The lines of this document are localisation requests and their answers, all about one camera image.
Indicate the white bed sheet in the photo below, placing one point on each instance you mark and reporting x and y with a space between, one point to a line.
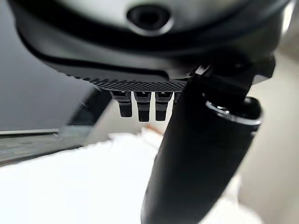
77 182

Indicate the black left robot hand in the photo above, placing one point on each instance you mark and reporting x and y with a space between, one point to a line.
144 58

